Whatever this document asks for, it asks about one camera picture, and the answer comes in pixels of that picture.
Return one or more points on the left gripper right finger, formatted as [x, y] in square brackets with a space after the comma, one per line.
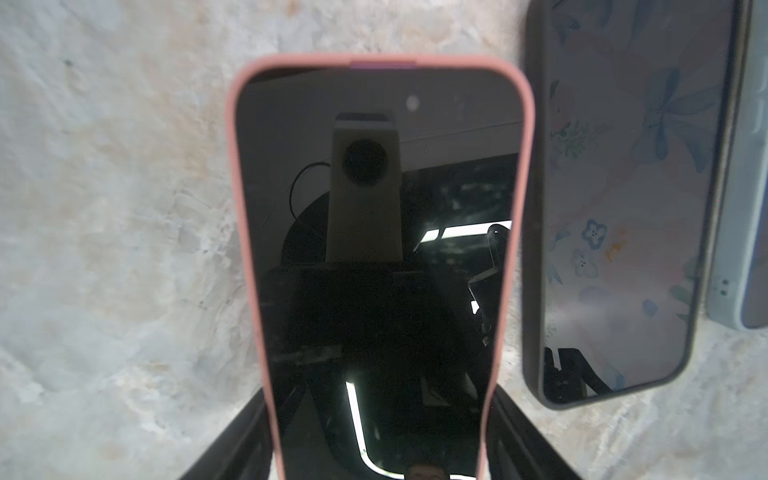
[515, 449]

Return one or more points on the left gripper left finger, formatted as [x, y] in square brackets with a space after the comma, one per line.
[242, 451]

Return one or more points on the black smartphone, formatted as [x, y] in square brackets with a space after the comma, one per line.
[754, 308]
[378, 270]

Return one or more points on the black phone case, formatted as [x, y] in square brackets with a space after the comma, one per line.
[534, 198]

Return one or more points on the black smartphone horizontal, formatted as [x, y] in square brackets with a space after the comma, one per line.
[624, 198]

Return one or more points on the pink phone case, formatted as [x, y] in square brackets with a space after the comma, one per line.
[249, 240]

